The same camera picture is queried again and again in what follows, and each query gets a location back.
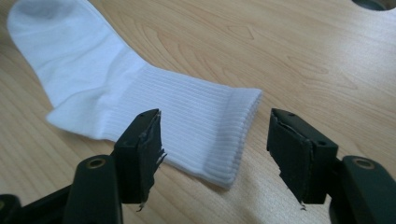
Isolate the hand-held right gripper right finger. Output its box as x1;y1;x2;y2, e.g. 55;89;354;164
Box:
266;107;340;212

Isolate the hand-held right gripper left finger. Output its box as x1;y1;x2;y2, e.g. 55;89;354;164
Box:
111;108;168;213

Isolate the white sock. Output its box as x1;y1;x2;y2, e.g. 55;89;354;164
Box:
7;0;263;189

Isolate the black round table grommet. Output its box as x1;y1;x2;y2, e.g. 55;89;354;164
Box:
351;0;390;12

